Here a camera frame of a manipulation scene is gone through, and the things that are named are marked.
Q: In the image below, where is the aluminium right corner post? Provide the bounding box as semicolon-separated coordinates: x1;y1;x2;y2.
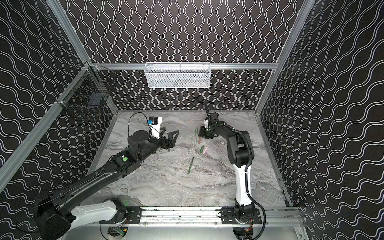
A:
255;0;316;115

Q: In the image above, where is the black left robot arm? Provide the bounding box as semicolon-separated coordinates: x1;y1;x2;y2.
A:
32;128;180;240

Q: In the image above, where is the white wire mesh basket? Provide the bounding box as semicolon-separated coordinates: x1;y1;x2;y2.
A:
144;62;212;89

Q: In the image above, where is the aluminium frame corner post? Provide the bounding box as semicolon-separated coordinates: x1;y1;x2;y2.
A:
46;0;92;63

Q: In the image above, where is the light green pen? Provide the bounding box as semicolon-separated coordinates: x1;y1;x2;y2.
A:
194;127;199;144

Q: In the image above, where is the black corrugated cable conduit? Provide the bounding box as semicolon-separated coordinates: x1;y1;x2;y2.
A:
236;131;266;240

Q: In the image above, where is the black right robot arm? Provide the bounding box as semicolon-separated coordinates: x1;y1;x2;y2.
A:
199;118;256;223

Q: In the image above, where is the black wire mesh basket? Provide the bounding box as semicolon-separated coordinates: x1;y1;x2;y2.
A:
59;63;118;122

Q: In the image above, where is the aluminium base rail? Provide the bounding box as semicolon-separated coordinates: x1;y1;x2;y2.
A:
100;207;302;228

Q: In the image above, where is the green uncapped pen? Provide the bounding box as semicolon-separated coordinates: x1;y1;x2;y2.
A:
187;157;195;175

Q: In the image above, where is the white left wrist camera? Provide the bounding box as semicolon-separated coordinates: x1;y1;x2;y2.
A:
148;116;163;139

